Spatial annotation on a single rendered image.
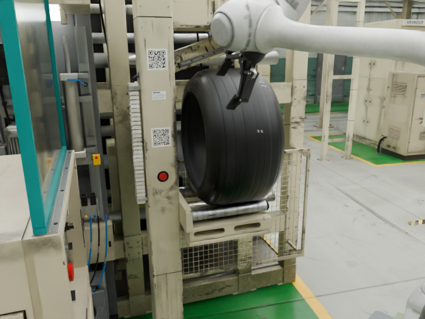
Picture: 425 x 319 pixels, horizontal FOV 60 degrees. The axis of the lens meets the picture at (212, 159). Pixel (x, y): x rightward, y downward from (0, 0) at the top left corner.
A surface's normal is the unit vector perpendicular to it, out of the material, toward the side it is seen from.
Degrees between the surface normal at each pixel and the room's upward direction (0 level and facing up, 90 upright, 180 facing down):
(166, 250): 90
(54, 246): 90
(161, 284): 90
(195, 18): 90
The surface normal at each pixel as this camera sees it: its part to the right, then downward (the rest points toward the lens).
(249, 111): 0.26, -0.27
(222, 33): -0.77, 0.36
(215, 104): -0.48, -0.25
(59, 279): 0.31, 0.26
